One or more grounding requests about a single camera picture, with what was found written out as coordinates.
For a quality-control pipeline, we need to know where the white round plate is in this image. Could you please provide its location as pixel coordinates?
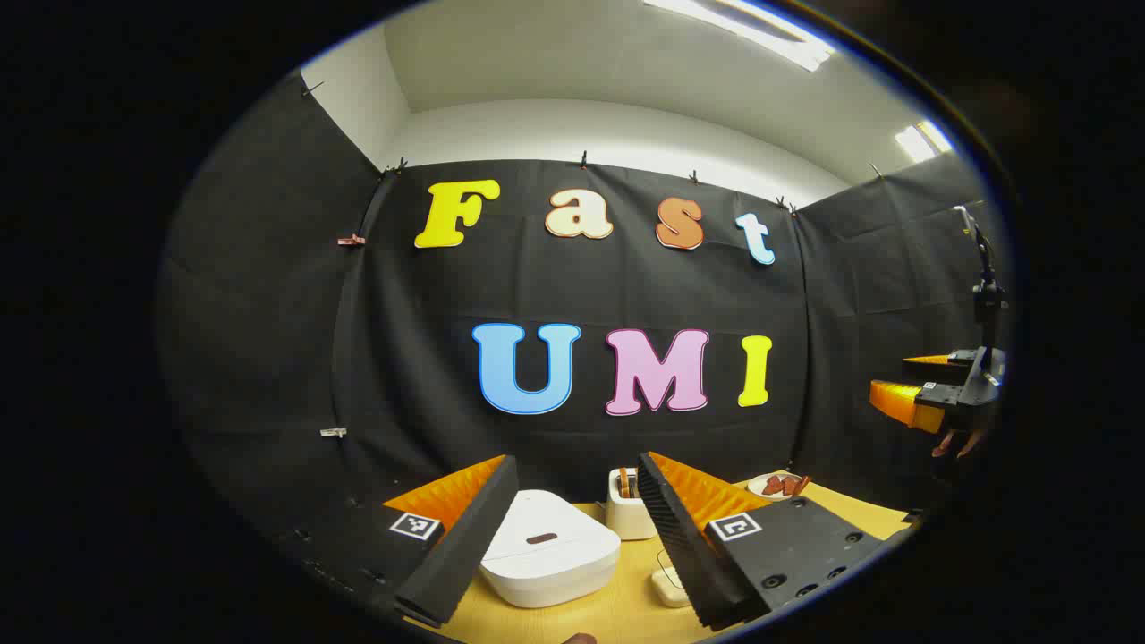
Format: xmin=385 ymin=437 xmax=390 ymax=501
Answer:
xmin=747 ymin=472 xmax=810 ymax=499

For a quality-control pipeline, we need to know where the row of small black clips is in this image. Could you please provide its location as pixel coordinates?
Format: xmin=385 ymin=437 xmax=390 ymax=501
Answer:
xmin=302 ymin=80 xmax=886 ymax=216

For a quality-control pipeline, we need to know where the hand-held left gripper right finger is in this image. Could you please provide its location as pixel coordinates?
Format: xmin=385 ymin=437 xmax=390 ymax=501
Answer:
xmin=637 ymin=452 xmax=912 ymax=631

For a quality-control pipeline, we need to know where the clear rice container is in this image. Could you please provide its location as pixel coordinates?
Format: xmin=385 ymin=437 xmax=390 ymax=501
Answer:
xmin=651 ymin=547 xmax=691 ymax=609

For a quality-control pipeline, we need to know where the white toaster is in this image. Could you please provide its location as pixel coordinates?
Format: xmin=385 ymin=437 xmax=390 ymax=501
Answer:
xmin=606 ymin=467 xmax=658 ymax=541

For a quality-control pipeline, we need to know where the ceiling light panel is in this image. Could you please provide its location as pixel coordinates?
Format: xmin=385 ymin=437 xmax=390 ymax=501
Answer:
xmin=644 ymin=0 xmax=833 ymax=72
xmin=895 ymin=121 xmax=954 ymax=164

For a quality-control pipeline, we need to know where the white rice cooker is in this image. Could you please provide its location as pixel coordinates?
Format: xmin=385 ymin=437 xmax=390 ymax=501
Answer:
xmin=480 ymin=489 xmax=622 ymax=609

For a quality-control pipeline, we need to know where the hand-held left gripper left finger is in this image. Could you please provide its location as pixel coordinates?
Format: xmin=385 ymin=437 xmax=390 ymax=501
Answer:
xmin=286 ymin=454 xmax=520 ymax=627

